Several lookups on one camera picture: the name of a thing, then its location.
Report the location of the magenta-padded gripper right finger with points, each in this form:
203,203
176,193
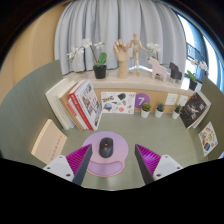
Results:
150,160

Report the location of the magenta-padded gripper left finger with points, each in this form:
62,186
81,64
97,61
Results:
78,160

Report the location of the black computer mouse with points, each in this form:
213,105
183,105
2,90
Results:
106,147

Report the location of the purple mouse pad with wrist rest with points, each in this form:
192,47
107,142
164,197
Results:
120,146

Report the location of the beige booklet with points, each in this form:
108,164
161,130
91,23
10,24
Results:
50,141

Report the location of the small succulent in white pot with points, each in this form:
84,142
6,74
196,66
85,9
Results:
145,113
159,113

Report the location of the spiky succulent in white pot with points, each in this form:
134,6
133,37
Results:
175,115

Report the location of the red and white magazine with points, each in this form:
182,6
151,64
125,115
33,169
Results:
88,106

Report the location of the tan covered book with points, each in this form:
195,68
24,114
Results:
68,106

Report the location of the round purple number sticker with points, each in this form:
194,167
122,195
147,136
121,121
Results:
142,100

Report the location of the thick white books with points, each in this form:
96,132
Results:
56,103

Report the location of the colourful food sticker sheet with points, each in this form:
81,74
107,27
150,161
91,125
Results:
208,139

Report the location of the black hardcover book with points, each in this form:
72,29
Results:
193,111

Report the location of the white sticker sheet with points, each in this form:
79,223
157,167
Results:
116,103

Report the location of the pink horse figurine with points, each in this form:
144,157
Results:
158,68

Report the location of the wooden hand model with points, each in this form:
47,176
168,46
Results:
122,58

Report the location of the wooden artist mannequin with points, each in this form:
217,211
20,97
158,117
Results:
136,46

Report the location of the light grey curtain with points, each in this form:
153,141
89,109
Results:
110,23

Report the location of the white wall socket panel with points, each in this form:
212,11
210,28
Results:
183,100
171,99

